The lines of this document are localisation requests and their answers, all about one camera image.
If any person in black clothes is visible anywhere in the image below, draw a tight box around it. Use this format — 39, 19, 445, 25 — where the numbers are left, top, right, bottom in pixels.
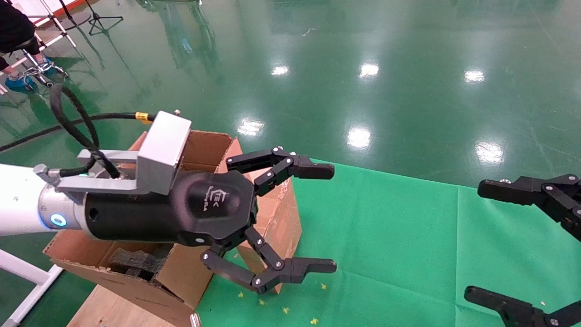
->
0, 0, 42, 72

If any black tripod stand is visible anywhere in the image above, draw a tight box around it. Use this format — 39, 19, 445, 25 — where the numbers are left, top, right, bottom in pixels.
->
84, 0, 124, 36

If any black cable with yellow tag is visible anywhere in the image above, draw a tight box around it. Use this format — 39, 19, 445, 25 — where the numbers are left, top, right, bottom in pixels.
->
0, 112, 157, 153

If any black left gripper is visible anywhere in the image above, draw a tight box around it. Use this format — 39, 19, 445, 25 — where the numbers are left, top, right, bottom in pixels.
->
84, 170, 259, 248

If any white board with red edge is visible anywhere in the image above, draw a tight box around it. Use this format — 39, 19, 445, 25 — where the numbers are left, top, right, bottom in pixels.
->
11, 0, 89, 29

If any metal stool frame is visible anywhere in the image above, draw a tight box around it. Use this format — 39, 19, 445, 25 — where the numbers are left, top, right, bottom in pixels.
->
19, 43, 69, 88

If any thick black sleeved cable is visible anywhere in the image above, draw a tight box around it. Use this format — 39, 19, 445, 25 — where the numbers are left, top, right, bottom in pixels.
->
49, 84, 121, 178

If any black foam insert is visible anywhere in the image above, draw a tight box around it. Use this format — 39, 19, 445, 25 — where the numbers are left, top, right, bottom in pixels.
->
108, 248, 174, 280

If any green cloth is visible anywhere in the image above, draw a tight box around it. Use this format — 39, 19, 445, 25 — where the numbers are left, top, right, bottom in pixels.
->
195, 157, 581, 327

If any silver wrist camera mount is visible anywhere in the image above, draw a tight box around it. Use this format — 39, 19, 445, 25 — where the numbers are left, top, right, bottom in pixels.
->
57, 110, 192, 205

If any white metal frame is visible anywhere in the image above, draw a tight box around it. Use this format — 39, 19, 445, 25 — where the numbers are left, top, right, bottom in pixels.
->
0, 249, 64, 327

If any blue shoe cover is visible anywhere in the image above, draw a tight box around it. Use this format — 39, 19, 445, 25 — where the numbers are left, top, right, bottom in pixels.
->
5, 74, 40, 92

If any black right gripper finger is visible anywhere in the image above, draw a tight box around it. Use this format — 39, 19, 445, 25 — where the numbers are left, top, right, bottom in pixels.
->
464, 285, 581, 327
478, 174, 581, 241

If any large open cardboard carton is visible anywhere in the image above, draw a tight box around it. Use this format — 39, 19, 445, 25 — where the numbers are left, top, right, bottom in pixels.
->
43, 129, 244, 327

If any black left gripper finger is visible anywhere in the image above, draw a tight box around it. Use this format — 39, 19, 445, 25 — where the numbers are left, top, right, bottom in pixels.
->
201, 226, 337, 295
226, 146, 335, 197

